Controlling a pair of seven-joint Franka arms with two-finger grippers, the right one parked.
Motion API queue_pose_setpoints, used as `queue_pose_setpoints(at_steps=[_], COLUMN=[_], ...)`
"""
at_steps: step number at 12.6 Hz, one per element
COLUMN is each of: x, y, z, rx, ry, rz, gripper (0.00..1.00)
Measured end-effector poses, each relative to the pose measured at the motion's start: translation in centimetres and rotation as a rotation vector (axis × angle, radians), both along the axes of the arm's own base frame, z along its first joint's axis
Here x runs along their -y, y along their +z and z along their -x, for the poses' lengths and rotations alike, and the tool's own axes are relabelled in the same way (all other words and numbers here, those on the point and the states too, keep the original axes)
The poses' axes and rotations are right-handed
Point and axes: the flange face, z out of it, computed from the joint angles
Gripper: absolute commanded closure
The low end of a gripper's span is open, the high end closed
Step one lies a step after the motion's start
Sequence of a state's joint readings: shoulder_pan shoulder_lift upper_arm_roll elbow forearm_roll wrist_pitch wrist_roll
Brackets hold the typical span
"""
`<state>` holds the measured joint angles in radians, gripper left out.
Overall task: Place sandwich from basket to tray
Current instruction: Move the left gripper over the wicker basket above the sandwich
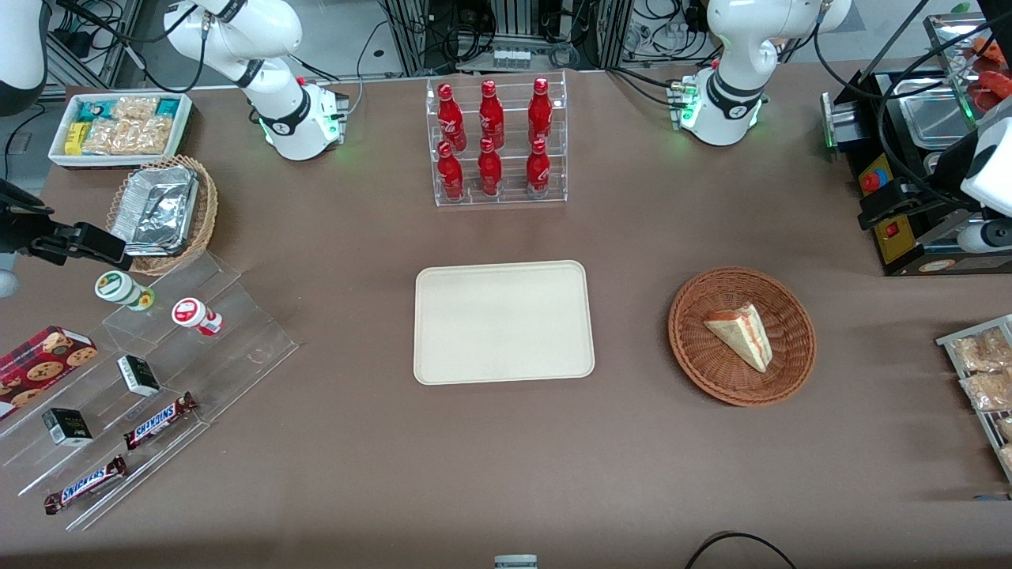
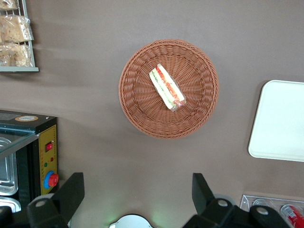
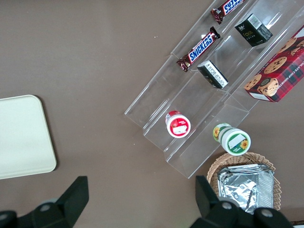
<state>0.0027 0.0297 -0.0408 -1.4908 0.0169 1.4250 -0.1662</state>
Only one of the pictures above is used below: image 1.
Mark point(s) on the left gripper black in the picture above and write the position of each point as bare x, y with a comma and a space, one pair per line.
927, 205

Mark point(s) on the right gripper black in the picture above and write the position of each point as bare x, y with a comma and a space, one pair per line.
24, 231

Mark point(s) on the triangle sandwich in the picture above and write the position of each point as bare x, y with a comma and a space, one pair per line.
739, 332

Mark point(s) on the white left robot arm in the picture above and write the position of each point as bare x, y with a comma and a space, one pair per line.
739, 47

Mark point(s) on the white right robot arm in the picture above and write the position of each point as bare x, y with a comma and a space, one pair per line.
237, 39

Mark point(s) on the silver foil tray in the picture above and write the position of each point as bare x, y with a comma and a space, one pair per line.
156, 209

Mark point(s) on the tan oval wicker basket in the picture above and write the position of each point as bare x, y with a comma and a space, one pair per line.
205, 213

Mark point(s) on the round brown wicker basket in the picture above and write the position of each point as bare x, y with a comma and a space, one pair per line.
711, 363

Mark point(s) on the beige plastic tray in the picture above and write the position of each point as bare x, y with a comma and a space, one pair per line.
502, 324

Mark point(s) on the black food warmer machine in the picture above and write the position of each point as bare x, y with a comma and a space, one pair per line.
897, 241

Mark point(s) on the green lid yogurt cup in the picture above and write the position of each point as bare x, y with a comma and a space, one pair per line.
118, 287

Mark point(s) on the white rectangular snack box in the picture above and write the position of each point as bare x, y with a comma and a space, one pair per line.
57, 154

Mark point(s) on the yellow snack packet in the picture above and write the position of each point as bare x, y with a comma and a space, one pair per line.
75, 138

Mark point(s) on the clear cracker bag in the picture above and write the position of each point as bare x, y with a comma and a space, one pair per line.
130, 136
134, 107

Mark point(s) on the red lid yogurt cup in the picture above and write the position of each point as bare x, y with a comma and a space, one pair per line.
190, 313

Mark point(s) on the red cookie box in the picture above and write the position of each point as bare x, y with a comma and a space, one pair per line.
39, 359

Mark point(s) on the teal snack packet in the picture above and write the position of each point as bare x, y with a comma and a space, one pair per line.
92, 110
168, 107

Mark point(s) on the small black carton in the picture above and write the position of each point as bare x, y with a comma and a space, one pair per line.
67, 427
139, 375

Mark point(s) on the red food item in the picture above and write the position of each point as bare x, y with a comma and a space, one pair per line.
992, 83

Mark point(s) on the glass food display case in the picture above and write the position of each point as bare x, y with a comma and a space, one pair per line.
949, 47

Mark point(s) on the clear bagged pastry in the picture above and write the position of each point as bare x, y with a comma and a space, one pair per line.
988, 391
1006, 428
984, 352
1007, 458

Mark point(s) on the clear acrylic step stand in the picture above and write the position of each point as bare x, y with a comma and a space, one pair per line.
237, 332

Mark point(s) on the brown Snickers bar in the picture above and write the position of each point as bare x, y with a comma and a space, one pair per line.
158, 421
85, 485

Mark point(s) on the red cola bottle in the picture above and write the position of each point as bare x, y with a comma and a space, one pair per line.
491, 117
540, 113
451, 174
489, 170
450, 118
538, 170

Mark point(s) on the clear acrylic bottle rack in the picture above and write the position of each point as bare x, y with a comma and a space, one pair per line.
514, 201

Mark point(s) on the metal equipment rack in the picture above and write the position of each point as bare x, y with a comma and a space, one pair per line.
506, 24

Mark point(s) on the grey metal object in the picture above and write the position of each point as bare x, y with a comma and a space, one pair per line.
515, 562

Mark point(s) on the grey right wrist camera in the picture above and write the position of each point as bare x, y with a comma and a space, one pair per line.
6, 284

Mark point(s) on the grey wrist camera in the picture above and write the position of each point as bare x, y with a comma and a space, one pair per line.
988, 237
6, 284

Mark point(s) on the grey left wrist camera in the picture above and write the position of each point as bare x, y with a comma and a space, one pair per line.
988, 237

